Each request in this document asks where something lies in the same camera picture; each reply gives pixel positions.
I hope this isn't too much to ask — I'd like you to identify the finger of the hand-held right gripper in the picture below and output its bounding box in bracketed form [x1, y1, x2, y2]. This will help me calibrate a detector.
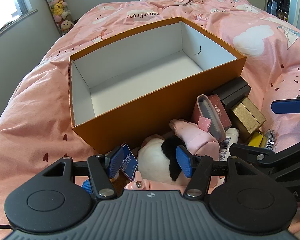
[229, 144, 278, 174]
[270, 87, 300, 114]

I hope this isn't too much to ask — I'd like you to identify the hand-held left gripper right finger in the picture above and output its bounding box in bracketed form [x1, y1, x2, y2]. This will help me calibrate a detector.
[176, 145, 260, 199]

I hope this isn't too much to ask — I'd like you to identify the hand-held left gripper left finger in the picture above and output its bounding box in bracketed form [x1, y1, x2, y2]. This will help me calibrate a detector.
[41, 144, 127, 199]

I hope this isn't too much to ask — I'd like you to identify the blue printed tag card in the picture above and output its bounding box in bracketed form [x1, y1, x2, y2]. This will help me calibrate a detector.
[119, 143, 139, 180]

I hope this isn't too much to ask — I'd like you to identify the pink pouch with dotted bow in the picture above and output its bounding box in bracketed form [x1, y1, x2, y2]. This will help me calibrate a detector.
[169, 116, 220, 156]

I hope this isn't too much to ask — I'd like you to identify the white lotion tube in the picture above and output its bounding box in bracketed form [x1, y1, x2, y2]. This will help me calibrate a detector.
[218, 127, 240, 162]

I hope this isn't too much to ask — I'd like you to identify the black and white panda plush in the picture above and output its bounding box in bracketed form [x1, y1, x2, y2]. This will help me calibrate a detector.
[136, 136, 188, 183]

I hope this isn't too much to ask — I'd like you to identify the pink plastic stand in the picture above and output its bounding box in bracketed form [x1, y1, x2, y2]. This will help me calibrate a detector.
[124, 172, 150, 190]

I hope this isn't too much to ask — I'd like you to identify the gold gift box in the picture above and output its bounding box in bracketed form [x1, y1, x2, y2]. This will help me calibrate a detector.
[230, 97, 267, 142]

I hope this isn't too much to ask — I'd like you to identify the orange cardboard box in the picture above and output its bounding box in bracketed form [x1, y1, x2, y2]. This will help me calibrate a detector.
[69, 16, 247, 155]

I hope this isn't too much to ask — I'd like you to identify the pink snap card wallet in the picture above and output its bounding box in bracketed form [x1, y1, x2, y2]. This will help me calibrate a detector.
[192, 94, 227, 140]

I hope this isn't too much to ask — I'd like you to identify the black square gift box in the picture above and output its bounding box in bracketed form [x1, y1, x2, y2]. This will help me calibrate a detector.
[212, 77, 251, 107]

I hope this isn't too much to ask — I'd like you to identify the yellow small item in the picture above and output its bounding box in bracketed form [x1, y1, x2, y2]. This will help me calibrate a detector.
[247, 132, 264, 147]

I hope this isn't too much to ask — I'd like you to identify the round clear-lidded tin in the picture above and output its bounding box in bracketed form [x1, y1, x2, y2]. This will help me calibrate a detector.
[260, 129, 278, 151]

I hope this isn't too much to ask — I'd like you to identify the pink printed blanket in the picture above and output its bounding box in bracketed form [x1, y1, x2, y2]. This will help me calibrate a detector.
[0, 0, 300, 240]

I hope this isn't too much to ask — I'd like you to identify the hanging column of plush toys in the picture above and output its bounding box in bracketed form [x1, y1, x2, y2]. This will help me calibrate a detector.
[37, 0, 75, 36]

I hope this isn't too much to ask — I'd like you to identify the window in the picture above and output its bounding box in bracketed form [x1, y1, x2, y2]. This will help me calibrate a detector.
[0, 0, 38, 39]

